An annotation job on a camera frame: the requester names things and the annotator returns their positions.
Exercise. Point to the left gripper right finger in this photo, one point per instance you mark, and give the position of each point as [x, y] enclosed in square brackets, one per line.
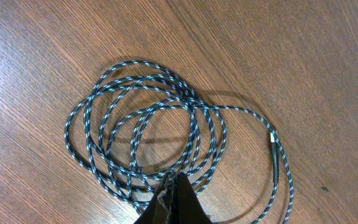
[186, 208]

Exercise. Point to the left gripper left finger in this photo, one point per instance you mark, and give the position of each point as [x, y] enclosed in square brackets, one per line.
[159, 210]

